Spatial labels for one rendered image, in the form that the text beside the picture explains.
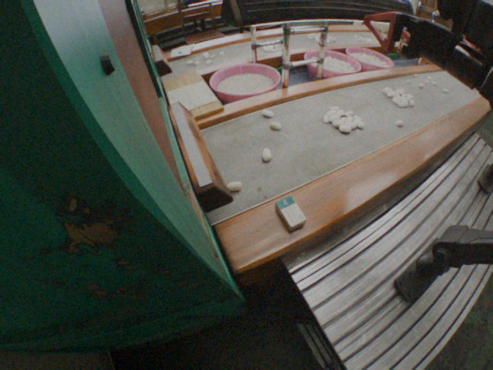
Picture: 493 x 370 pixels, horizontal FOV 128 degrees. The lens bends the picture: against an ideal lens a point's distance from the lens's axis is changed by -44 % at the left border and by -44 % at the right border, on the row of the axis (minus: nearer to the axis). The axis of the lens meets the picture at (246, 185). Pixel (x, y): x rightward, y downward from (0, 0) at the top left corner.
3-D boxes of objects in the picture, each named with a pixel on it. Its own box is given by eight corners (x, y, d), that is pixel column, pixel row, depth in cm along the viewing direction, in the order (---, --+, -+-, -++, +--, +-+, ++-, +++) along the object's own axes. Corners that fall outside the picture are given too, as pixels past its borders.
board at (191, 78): (224, 110, 62) (224, 106, 61) (177, 127, 59) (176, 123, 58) (197, 73, 80) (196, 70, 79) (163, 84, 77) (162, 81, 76)
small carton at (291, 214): (305, 223, 39) (307, 219, 38) (290, 231, 39) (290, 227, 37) (289, 200, 43) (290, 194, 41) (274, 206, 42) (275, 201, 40)
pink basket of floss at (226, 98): (287, 87, 84) (288, 67, 76) (267, 123, 70) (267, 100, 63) (231, 79, 91) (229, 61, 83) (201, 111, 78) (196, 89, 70)
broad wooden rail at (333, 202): (483, 124, 84) (497, 103, 69) (241, 289, 50) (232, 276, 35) (471, 113, 90) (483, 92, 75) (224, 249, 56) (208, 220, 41)
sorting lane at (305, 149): (480, 98, 79) (482, 95, 77) (213, 229, 45) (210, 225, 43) (447, 73, 95) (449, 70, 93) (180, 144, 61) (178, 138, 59)
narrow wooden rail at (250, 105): (444, 80, 100) (450, 67, 91) (186, 158, 66) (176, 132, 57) (439, 75, 103) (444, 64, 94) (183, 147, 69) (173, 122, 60)
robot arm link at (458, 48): (452, 28, 15) (494, 54, 11) (461, 32, 16) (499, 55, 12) (436, 70, 21) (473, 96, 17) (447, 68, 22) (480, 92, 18)
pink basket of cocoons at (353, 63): (364, 80, 88) (368, 63, 80) (342, 98, 78) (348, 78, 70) (319, 62, 100) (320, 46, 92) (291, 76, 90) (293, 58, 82)
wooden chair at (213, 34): (195, 79, 232) (178, 6, 158) (190, 67, 256) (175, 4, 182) (229, 70, 239) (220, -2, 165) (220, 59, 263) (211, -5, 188)
